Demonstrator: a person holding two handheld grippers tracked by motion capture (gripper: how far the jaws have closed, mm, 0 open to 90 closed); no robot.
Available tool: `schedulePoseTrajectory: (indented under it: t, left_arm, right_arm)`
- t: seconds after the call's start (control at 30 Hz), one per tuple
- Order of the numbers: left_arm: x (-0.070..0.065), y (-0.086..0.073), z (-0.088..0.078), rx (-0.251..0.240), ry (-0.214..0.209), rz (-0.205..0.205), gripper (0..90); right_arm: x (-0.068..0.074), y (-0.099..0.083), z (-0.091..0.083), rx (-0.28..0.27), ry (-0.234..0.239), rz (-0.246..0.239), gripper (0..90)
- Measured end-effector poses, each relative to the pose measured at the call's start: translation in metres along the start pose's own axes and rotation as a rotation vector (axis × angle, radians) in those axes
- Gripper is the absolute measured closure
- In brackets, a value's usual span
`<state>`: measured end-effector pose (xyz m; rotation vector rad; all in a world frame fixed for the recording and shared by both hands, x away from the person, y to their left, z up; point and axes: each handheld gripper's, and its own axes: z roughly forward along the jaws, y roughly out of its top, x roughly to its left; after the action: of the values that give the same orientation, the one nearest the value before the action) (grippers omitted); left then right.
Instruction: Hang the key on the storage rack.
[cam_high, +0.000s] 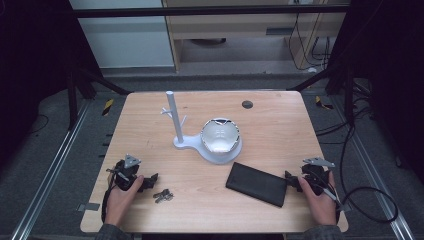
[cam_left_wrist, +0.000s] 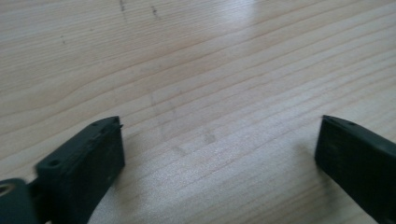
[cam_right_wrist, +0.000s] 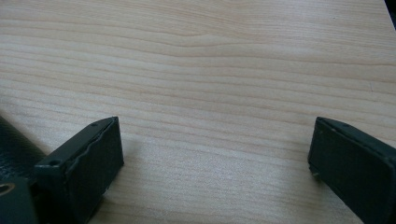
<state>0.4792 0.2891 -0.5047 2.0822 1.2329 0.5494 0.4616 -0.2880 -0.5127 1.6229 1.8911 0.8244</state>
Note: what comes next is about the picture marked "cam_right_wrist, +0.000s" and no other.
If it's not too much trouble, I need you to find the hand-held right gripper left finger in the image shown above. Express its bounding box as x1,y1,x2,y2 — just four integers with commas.
34,116,125,224

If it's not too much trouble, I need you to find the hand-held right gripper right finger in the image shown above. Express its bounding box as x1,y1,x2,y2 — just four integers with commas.
307,116,396,224

